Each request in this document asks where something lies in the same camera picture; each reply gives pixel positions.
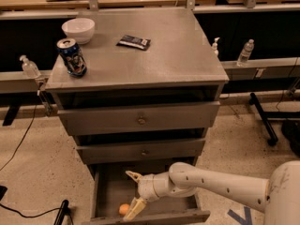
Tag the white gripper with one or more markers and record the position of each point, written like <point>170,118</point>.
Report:
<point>146,187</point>

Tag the orange fruit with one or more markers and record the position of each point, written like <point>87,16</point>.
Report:
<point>123,208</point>

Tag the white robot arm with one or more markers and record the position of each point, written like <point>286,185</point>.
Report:
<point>278,197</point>

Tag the grey open bottom drawer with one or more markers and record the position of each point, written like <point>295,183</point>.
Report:
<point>113,188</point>

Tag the brass middle drawer knob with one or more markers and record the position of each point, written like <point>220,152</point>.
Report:
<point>144,153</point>

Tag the brass drawer knob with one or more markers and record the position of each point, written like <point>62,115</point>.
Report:
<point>141,120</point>
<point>144,153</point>

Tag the grey middle drawer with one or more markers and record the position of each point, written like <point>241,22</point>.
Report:
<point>132,151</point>

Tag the brass top drawer knob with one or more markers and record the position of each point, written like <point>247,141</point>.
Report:
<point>141,120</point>

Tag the grey top drawer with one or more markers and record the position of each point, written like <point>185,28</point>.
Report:
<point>125,119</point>

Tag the grey wooden drawer cabinet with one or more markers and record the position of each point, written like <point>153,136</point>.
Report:
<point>178,67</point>

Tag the black stand on floor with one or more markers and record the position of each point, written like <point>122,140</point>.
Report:
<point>63,211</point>

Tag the blue soda can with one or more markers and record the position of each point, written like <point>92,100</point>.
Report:
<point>71,53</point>

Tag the dark snack packet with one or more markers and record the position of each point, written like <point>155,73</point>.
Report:
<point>134,42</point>

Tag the clear sanitizer pump bottle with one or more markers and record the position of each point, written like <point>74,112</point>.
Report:
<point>29,68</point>

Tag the small white pump bottle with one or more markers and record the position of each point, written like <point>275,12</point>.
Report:
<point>215,45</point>

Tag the white ceramic bowl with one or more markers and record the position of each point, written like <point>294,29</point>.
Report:
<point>81,29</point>

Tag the clear plastic water bottle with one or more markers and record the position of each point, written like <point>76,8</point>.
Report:
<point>245,53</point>

